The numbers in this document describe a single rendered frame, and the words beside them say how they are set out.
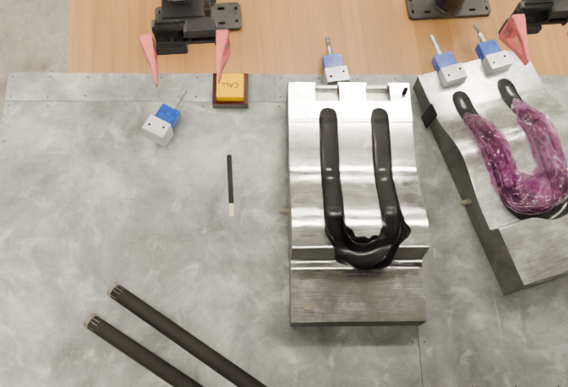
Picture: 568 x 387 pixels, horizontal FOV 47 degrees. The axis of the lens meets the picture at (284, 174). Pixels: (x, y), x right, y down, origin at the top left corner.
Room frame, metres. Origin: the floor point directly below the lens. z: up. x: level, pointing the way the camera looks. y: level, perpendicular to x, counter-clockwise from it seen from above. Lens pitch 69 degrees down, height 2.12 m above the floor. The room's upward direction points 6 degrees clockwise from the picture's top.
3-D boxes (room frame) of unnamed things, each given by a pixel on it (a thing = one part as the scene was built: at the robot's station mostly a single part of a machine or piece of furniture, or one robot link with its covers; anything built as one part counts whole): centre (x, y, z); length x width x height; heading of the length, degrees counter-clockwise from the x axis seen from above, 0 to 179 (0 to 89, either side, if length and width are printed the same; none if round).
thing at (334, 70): (0.78, -0.08, 0.83); 0.13 x 0.05 x 0.05; 15
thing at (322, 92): (0.67, -0.07, 0.87); 0.05 x 0.05 x 0.04; 6
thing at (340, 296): (0.45, -0.14, 0.87); 0.50 x 0.26 x 0.14; 6
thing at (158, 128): (0.61, 0.26, 0.83); 0.13 x 0.05 x 0.05; 158
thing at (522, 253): (0.57, -0.49, 0.86); 0.50 x 0.26 x 0.11; 24
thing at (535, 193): (0.57, -0.48, 0.90); 0.26 x 0.18 x 0.08; 24
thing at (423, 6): (0.98, -0.35, 0.84); 0.20 x 0.07 x 0.08; 101
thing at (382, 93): (0.68, -0.18, 0.87); 0.05 x 0.05 x 0.04; 6
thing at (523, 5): (0.71, -0.40, 1.20); 0.10 x 0.07 x 0.07; 101
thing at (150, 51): (0.53, 0.21, 1.20); 0.09 x 0.07 x 0.07; 11
